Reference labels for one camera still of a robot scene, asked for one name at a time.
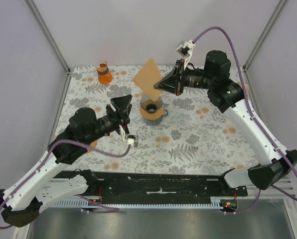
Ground brown paper coffee filter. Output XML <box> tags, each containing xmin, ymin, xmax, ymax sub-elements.
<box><xmin>133</xmin><ymin>58</ymin><xmax>162</xmax><ymax>101</ymax></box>

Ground glass coffee server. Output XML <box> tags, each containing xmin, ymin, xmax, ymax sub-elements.
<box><xmin>140</xmin><ymin>107</ymin><xmax>168</xmax><ymax>125</ymax></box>

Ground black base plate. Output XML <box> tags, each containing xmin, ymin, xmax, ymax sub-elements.
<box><xmin>69</xmin><ymin>170</ymin><xmax>248</xmax><ymax>203</ymax></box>

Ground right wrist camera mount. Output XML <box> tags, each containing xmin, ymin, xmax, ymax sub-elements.
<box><xmin>176</xmin><ymin>40</ymin><xmax>195</xmax><ymax>69</ymax></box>

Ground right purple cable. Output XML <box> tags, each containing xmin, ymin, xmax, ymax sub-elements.
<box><xmin>193</xmin><ymin>25</ymin><xmax>297</xmax><ymax>215</ymax></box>

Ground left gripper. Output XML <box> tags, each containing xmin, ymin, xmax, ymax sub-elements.
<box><xmin>85</xmin><ymin>94</ymin><xmax>134</xmax><ymax>144</ymax></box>

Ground orange glass dripper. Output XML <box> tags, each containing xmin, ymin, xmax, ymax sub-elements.
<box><xmin>95</xmin><ymin>61</ymin><xmax>113</xmax><ymax>85</ymax></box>

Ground clear glass dripper cone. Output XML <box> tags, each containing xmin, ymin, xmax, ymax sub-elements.
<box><xmin>140</xmin><ymin>95</ymin><xmax>163</xmax><ymax>114</ymax></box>

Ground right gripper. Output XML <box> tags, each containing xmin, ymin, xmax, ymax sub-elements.
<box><xmin>154</xmin><ymin>59</ymin><xmax>215</xmax><ymax>97</ymax></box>

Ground floral table mat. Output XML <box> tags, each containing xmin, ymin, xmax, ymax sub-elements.
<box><xmin>55</xmin><ymin>66</ymin><xmax>258</xmax><ymax>175</ymax></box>

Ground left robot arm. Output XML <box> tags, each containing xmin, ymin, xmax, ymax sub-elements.
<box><xmin>0</xmin><ymin>94</ymin><xmax>136</xmax><ymax>230</ymax></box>

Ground blue cable duct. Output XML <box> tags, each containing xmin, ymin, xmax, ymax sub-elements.
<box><xmin>51</xmin><ymin>198</ymin><xmax>237</xmax><ymax>210</ymax></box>

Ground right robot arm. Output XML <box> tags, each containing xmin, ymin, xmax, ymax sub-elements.
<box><xmin>154</xmin><ymin>50</ymin><xmax>297</xmax><ymax>196</ymax></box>

